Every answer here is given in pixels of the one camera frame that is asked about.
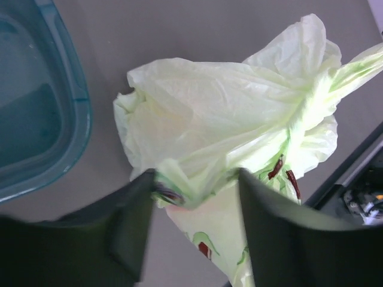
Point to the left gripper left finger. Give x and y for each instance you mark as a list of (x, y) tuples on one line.
[(102, 244)]

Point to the teal plastic basket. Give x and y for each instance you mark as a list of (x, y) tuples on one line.
[(46, 116)]

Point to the green plastic bag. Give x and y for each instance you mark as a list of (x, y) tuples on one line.
[(198, 123)]

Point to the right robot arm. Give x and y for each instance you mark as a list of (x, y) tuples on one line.
[(354, 191)]

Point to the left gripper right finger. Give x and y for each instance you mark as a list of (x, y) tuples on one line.
[(295, 245)]

